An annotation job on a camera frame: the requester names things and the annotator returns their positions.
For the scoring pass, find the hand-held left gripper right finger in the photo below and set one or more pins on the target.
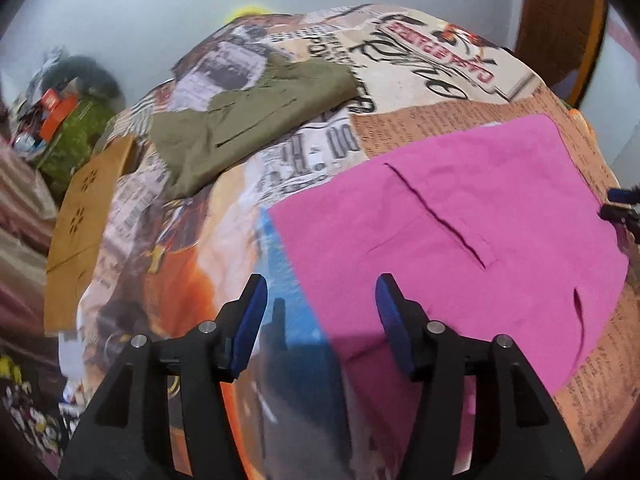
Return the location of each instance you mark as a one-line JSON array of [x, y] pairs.
[[395, 330]]

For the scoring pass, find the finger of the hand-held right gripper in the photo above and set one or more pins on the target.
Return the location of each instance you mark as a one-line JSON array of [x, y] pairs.
[[617, 213], [622, 195]]

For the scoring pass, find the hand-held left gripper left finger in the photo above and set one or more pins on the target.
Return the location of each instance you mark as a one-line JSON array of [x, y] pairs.
[[247, 330]]

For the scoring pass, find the pink pants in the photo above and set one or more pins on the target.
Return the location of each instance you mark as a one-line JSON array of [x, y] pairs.
[[450, 210]]

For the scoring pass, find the olive green pants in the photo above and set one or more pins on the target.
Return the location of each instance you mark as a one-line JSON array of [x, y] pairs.
[[240, 120]]

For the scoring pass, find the printed blanket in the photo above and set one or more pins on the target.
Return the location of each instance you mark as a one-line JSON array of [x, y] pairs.
[[310, 160]]

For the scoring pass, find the wooden door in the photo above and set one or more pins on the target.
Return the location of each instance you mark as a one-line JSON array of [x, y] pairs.
[[555, 20]]

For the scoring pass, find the wooden lap desk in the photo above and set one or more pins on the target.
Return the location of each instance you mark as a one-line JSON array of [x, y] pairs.
[[80, 220]]

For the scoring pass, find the black patterned cloth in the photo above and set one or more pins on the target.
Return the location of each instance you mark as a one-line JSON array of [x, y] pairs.
[[25, 410]]

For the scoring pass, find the striped curtain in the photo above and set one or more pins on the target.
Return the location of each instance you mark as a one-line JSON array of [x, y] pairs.
[[20, 240]]

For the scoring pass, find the green storage box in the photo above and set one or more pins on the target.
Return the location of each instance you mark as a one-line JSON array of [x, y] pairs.
[[75, 130]]

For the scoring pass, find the orange box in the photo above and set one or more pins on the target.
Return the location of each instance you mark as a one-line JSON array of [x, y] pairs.
[[55, 112]]

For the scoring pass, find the grey plush toy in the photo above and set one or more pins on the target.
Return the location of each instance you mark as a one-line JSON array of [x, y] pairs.
[[95, 75]]

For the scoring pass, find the pile of clothes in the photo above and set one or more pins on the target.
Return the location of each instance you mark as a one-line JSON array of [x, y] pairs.
[[47, 67]]

